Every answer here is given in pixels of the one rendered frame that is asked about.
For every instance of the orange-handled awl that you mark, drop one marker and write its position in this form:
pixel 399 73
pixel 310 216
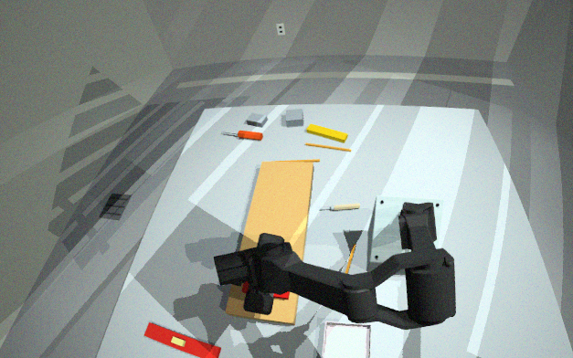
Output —
pixel 248 135

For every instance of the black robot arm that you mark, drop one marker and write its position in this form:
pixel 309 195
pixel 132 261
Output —
pixel 430 280

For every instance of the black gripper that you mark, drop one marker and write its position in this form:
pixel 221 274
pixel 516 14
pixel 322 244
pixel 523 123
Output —
pixel 255 301

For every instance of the tan rectangular floor panel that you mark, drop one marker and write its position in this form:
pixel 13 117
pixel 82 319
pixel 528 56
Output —
pixel 280 206

